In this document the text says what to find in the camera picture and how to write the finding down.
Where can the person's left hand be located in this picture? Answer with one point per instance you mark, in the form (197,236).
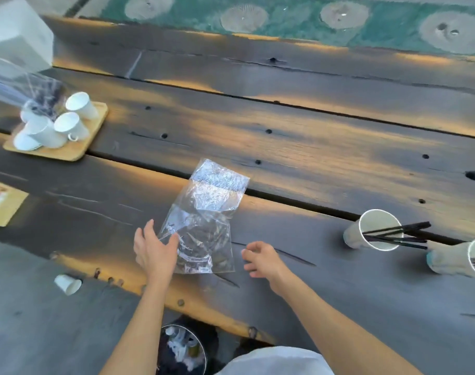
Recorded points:
(153,255)

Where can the person's right hand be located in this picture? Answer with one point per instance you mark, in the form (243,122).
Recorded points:
(268,263)

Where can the metal trash bin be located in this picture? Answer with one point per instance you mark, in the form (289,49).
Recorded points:
(182,349)

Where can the green patterned rug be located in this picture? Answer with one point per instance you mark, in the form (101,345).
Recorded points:
(292,19)

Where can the clear bag of dark straws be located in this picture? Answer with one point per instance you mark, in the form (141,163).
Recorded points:
(30,89)

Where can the person's left thumb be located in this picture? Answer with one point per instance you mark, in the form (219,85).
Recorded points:
(172,242)

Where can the large paper cup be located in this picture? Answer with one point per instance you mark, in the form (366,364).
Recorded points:
(358,236)
(450,259)

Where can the clear plastic bag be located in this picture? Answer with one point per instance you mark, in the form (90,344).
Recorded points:
(206,214)

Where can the person's right forearm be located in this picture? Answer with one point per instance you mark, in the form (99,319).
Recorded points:
(339,331)

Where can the small white paper cup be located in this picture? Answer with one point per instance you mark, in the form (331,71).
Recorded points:
(67,285)

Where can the person's right thumb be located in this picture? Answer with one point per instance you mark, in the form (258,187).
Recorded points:
(257,272)

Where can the wooden tray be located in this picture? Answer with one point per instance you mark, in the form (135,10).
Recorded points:
(85,142)

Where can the white box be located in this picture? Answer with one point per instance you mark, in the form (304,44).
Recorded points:
(16,33)

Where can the yellow card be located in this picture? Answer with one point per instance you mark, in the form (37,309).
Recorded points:
(5,203)

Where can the person's left forearm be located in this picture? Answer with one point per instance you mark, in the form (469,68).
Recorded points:
(138,331)

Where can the person's white clothing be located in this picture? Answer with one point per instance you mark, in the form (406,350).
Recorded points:
(276,363)

